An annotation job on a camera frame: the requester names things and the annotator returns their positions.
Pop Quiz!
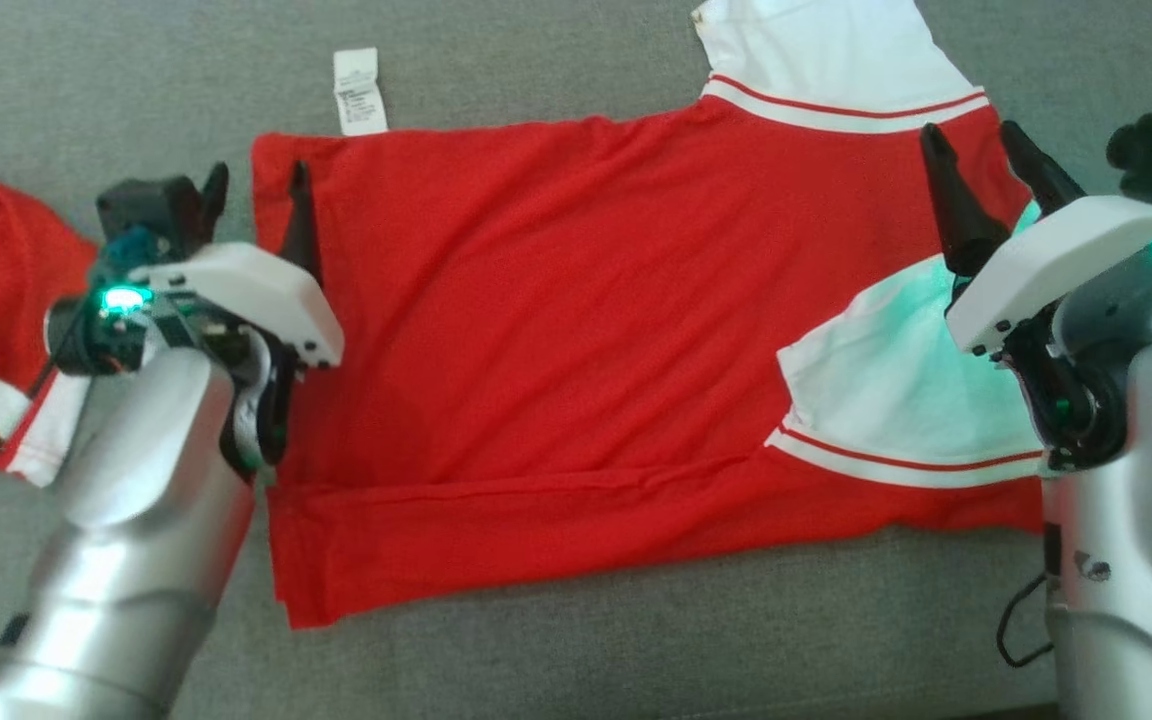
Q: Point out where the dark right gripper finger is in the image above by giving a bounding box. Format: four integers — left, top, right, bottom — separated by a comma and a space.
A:
919, 122, 1010, 277
998, 120, 1088, 217

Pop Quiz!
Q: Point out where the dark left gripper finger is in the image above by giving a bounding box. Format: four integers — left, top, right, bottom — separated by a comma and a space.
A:
193, 162, 231, 247
280, 160, 323, 287

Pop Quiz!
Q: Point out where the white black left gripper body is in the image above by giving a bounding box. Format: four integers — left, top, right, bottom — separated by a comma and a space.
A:
44, 243, 346, 477

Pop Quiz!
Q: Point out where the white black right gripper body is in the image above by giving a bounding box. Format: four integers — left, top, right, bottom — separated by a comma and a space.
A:
945, 195, 1152, 472

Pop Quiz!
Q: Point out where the red jersey with white sleeves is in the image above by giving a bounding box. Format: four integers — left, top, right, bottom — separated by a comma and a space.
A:
251, 0, 1049, 631

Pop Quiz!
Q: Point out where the grey sofa seat cushion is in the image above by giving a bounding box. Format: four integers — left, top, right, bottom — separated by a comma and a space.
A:
0, 0, 1152, 720

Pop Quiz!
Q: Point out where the blue left cable connector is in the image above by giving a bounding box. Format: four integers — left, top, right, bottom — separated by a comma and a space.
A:
99, 227, 165, 279

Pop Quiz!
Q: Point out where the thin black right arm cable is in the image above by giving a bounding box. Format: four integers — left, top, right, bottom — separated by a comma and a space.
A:
995, 570, 1059, 669

